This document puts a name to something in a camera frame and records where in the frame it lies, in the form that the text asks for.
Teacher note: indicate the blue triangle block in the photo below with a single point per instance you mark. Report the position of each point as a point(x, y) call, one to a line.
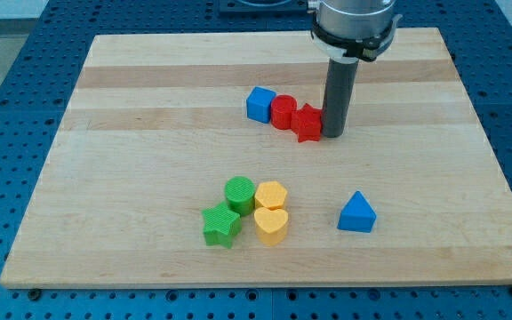
point(357, 214)

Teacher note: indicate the red star block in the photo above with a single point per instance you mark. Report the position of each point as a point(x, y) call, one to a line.
point(306, 123)

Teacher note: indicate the green star block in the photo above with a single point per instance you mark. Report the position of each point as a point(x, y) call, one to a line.
point(221, 225)

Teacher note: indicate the green cylinder block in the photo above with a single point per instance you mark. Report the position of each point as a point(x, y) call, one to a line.
point(239, 193)

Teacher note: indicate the yellow hexagon block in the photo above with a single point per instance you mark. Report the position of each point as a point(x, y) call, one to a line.
point(271, 195)

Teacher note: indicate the blue cube block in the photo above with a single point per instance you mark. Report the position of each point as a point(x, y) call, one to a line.
point(258, 104)

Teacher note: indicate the red cylinder block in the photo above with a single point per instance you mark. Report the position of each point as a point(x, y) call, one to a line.
point(281, 108)

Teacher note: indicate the yellow heart block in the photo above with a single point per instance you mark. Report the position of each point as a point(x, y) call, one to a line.
point(271, 225)

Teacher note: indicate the wooden board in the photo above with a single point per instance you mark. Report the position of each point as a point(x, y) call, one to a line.
point(157, 125)

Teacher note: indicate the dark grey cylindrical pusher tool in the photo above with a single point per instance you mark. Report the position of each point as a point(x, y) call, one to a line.
point(337, 94)

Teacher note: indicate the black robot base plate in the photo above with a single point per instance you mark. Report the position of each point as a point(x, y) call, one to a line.
point(262, 6)

